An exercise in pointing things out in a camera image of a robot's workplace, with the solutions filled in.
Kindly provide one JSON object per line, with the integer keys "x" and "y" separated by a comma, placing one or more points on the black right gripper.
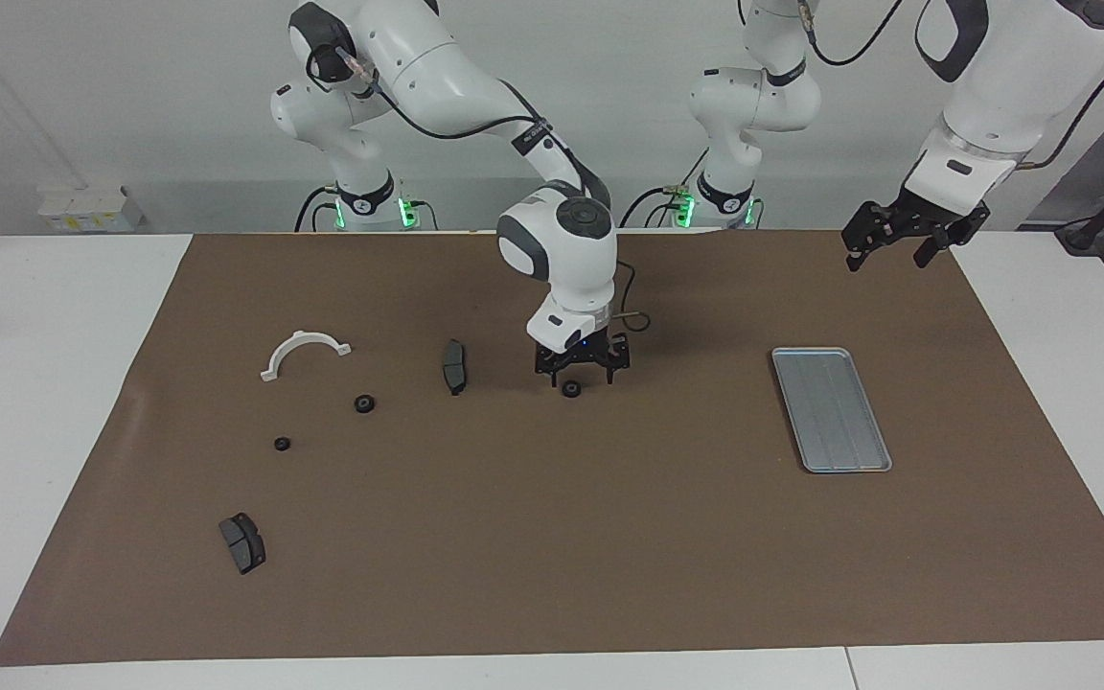
{"x": 583, "y": 356}

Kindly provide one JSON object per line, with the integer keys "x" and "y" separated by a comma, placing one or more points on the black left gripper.
{"x": 916, "y": 218}

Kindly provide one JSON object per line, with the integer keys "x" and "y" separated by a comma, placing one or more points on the small black grommet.
{"x": 364, "y": 403}
{"x": 571, "y": 388}

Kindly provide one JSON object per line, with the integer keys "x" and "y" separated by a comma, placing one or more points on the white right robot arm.
{"x": 437, "y": 67}

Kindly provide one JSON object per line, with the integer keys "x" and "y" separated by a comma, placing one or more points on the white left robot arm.
{"x": 1002, "y": 86}

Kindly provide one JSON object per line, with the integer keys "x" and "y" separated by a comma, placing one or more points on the silver metal tray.
{"x": 832, "y": 412}

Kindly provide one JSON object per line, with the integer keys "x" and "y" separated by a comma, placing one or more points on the slim dark brake pad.
{"x": 454, "y": 369}

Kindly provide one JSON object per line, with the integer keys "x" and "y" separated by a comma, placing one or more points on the brown table mat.
{"x": 552, "y": 517}

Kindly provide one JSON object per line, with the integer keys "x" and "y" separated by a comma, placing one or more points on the wide dark brake pad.
{"x": 245, "y": 544}

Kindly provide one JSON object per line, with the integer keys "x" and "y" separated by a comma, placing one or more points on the white semicircular plastic bracket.
{"x": 288, "y": 348}

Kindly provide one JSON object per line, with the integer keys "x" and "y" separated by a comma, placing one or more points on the white wall socket box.
{"x": 82, "y": 209}

